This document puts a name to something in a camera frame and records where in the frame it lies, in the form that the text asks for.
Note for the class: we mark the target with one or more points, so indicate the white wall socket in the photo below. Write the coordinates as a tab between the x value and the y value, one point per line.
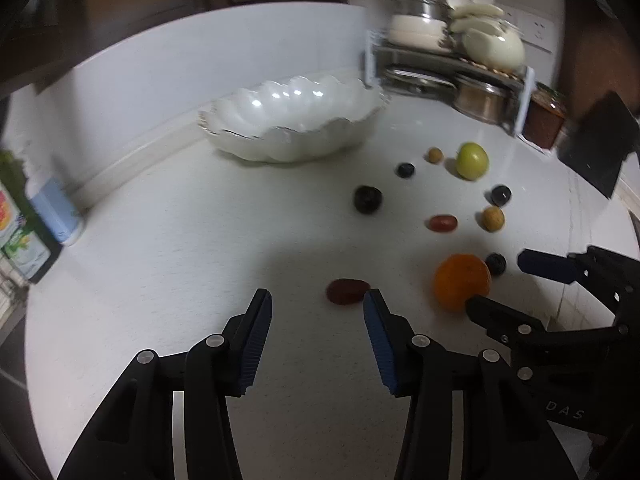
537	31

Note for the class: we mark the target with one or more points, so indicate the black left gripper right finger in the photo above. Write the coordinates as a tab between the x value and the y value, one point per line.
403	356

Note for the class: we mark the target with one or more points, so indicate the white scalloped porcelain bowl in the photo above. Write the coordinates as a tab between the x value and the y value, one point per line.
297	121

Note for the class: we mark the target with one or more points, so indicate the black cutting board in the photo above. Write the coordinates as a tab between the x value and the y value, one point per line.
597	147

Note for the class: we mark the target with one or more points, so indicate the red cherry tomato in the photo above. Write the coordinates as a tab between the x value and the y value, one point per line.
442	223

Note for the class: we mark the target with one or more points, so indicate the dark red jujube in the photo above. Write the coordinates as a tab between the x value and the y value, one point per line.
346	291

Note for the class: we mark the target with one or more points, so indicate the glass jar red sauce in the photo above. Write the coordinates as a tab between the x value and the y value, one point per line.
545	116

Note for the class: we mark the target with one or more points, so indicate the white blue lotion bottle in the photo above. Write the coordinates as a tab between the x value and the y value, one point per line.
55	209

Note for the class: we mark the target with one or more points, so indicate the cream pot with steel lid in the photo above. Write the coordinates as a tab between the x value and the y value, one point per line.
421	25

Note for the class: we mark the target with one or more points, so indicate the white metal kitchen rack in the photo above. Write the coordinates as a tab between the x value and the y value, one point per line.
380	53

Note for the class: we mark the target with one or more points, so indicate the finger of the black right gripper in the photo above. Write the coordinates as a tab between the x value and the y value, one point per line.
562	269
520	332

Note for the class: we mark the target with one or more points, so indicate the dark purple grape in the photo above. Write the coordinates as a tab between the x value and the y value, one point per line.
500	195

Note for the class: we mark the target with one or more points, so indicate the green apple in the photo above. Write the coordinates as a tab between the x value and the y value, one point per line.
472	161

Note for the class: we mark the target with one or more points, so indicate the green colourful carton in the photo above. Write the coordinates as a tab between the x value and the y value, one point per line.
25	240

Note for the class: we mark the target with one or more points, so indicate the cream teapot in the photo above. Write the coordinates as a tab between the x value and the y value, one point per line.
484	36

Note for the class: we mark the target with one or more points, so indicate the dark plum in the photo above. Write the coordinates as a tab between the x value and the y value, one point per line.
367	199

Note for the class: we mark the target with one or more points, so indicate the steel pan lid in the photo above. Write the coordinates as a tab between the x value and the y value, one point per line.
416	83

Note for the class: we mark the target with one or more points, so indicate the small brown longan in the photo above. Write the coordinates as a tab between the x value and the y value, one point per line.
434	156

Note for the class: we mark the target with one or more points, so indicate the orange mandarin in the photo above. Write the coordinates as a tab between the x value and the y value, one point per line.
459	278

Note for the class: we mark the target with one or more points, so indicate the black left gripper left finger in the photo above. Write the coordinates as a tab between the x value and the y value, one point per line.
226	364

